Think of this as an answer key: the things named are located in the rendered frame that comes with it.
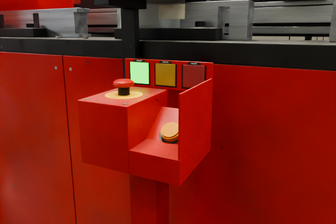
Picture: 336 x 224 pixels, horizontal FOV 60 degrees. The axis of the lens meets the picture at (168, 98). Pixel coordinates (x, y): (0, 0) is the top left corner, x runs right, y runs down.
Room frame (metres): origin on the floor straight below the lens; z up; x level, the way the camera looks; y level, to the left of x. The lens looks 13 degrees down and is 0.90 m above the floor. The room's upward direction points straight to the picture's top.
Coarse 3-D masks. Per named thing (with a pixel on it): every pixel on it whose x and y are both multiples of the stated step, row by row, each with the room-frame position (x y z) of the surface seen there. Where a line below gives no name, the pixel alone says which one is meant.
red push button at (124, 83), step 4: (116, 80) 0.53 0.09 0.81; (120, 80) 0.53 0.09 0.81; (124, 80) 0.53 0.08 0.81; (128, 80) 0.53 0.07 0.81; (132, 80) 0.54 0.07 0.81; (116, 84) 0.52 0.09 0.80; (120, 84) 0.52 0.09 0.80; (124, 84) 0.52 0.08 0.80; (128, 84) 0.52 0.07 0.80; (132, 84) 0.53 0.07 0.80; (120, 88) 0.53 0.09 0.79; (124, 88) 0.53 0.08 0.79; (128, 88) 0.54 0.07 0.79; (120, 92) 0.53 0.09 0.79; (124, 92) 0.53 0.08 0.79; (128, 92) 0.54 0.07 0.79
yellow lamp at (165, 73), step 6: (156, 66) 0.60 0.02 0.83; (162, 66) 0.60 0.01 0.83; (168, 66) 0.59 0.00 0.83; (174, 66) 0.58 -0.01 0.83; (156, 72) 0.60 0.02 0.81; (162, 72) 0.60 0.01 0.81; (168, 72) 0.59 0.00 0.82; (174, 72) 0.58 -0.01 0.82; (156, 78) 0.60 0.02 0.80; (162, 78) 0.60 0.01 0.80; (168, 78) 0.59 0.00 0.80; (174, 78) 0.58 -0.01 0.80; (156, 84) 0.60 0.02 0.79; (162, 84) 0.60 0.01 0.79; (168, 84) 0.59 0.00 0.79; (174, 84) 0.58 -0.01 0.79
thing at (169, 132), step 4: (164, 124) 0.51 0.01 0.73; (168, 124) 0.51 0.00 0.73; (172, 124) 0.50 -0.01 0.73; (176, 124) 0.50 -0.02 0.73; (164, 128) 0.50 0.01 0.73; (168, 128) 0.50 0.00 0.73; (172, 128) 0.50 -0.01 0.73; (176, 128) 0.49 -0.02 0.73; (160, 132) 0.50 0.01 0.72; (164, 132) 0.49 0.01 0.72; (168, 132) 0.49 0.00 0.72; (172, 132) 0.49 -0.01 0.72; (176, 132) 0.49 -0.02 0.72; (164, 136) 0.49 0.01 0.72; (168, 136) 0.48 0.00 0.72; (172, 136) 0.48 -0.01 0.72; (176, 136) 0.48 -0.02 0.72; (168, 140) 0.49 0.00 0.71; (172, 140) 0.48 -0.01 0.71
